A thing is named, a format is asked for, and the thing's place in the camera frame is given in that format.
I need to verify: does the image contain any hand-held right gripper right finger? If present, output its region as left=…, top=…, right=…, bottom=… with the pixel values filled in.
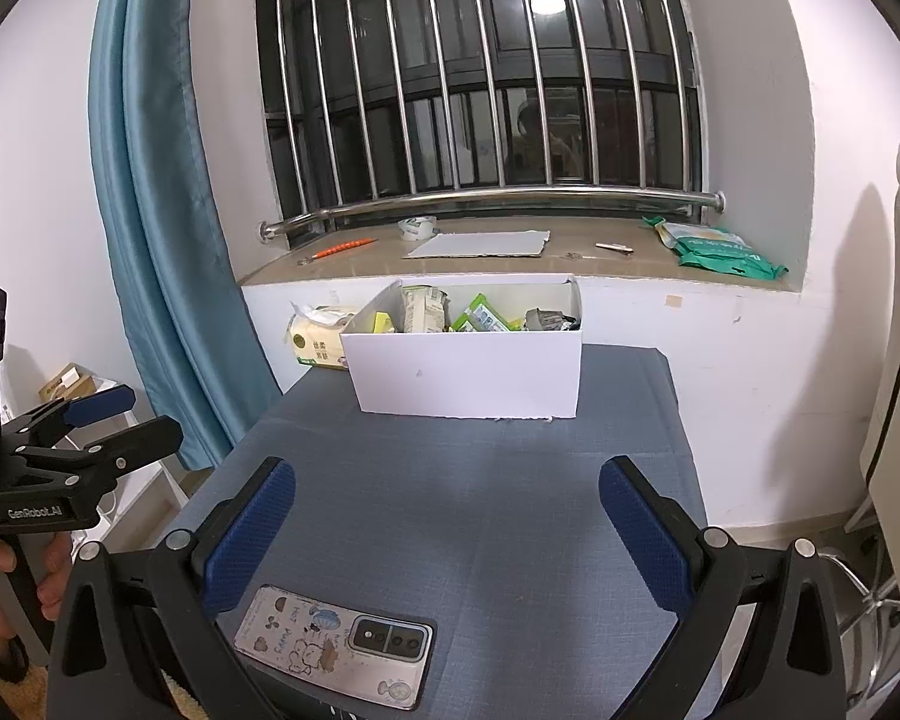
left=598, top=454, right=848, bottom=720

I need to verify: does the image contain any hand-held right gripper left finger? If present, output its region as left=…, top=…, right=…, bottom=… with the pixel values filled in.
left=45, top=456, right=297, bottom=720

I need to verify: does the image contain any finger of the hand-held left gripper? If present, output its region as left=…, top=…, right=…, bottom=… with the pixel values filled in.
left=0, top=384, right=137, bottom=452
left=11, top=415, right=183, bottom=494

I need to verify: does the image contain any silver snack packet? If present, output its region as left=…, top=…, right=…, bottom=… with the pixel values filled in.
left=523, top=307, right=582, bottom=333

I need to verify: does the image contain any white cardboard box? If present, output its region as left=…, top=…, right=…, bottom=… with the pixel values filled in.
left=339, top=274, right=584, bottom=421

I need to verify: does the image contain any large green snack packet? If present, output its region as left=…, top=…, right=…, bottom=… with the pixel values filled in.
left=450, top=292, right=524, bottom=333

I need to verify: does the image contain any small brown cardboard box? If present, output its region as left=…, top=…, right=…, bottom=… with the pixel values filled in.
left=39, top=364, right=98, bottom=402

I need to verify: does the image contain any phone with cartoon case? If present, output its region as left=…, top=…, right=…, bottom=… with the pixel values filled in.
left=234, top=583, right=437, bottom=712

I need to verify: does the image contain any blue-grey tablecloth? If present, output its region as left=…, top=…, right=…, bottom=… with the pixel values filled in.
left=161, top=345, right=725, bottom=720

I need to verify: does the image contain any yellow tissue pack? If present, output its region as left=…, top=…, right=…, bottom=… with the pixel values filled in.
left=285, top=300, right=361, bottom=374

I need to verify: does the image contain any blue curtain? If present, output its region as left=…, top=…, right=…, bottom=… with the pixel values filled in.
left=88, top=0, right=282, bottom=470

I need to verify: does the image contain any orange hand tool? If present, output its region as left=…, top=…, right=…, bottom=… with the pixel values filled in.
left=300, top=238, right=378, bottom=265

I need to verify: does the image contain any green white plastic bag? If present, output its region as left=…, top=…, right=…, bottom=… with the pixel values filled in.
left=641, top=216, right=790, bottom=282

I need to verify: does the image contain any white flat board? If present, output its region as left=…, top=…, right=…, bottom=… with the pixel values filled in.
left=403, top=231, right=552, bottom=260

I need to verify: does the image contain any steel window grille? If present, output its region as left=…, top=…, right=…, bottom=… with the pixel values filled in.
left=231, top=0, right=727, bottom=242

